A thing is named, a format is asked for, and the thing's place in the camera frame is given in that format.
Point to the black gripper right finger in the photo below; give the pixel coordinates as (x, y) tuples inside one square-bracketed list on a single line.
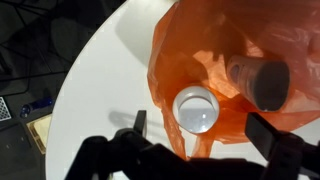
[(261, 134)]

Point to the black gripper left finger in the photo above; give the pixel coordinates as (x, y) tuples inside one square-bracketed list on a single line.
[(140, 124)]

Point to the white bottle inside bag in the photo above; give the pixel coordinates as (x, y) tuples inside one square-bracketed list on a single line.
[(264, 83)]

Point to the orange plastic bag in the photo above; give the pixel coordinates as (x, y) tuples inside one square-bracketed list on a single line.
[(194, 41)]

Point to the wooden box on floor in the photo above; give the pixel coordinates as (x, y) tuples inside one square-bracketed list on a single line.
[(39, 130)]

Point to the blue cylindrical object on floor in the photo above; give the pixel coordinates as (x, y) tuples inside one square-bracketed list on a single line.
[(33, 106)]

